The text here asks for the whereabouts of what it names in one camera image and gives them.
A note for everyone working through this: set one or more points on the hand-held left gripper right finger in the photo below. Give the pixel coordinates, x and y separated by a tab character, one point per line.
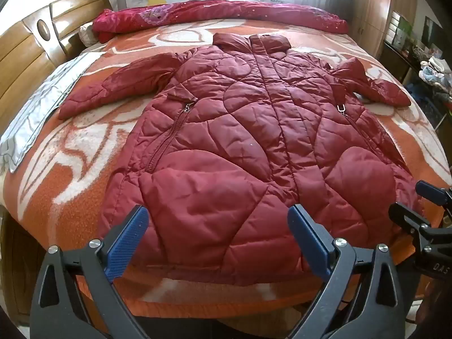
307	240

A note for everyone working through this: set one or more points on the light pillow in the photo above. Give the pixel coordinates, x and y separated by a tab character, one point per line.
87	35

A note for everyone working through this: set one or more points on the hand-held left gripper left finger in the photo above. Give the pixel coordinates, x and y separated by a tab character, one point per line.
127	240

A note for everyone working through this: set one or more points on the dark flat screen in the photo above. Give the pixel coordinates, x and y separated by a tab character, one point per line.
431	31

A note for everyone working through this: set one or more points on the stack of white boxes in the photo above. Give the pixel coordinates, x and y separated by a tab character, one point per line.
400	28

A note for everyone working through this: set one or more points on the red floral quilt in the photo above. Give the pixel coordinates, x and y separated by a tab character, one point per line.
212	14

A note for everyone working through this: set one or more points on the pile of colourful clothes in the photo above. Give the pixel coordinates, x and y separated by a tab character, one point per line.
436	74

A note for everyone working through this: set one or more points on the orange and white blanket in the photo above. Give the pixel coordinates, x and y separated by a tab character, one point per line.
70	169

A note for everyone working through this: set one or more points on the dark red quilted jacket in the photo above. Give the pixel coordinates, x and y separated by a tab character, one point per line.
240	141

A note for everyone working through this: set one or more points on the grey sheet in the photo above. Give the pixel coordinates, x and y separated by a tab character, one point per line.
39	113

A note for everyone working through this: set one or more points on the wooden headboard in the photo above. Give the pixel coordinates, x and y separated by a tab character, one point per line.
31	53

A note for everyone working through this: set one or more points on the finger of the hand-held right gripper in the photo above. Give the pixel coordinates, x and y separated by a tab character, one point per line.
411	217
436	193

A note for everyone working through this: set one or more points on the wooden wardrobe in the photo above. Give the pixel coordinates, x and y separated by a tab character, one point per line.
372	7

